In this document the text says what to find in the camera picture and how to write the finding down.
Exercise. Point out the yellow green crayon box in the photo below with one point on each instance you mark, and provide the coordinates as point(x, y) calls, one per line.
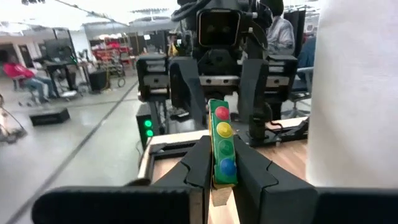
point(222, 141)

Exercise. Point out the black floor platform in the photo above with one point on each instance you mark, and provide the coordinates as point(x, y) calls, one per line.
point(49, 116)

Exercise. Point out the red storage shelves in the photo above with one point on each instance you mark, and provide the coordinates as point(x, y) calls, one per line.
point(109, 49)

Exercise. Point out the black waste bin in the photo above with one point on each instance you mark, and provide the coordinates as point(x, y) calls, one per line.
point(98, 80)

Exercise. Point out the black box green lights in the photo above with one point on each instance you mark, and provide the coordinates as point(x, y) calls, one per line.
point(146, 127)

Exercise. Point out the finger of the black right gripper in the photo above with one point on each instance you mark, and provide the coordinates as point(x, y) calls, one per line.
point(255, 93)
point(186, 87)

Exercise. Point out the person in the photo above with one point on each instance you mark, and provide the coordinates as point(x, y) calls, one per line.
point(18, 73)
point(308, 56)
point(280, 34)

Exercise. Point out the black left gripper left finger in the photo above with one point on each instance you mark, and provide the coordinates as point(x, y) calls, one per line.
point(124, 205)

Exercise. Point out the table lamp white shade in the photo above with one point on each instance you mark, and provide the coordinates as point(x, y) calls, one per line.
point(351, 93)

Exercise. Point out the black desk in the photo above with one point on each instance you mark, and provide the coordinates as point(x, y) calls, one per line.
point(59, 68)

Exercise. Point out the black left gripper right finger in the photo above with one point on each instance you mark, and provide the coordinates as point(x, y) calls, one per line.
point(280, 202)

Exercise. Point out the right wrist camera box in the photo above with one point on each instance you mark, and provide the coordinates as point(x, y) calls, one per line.
point(219, 28)

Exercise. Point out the grey office chair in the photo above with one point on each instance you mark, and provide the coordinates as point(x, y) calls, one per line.
point(300, 90)

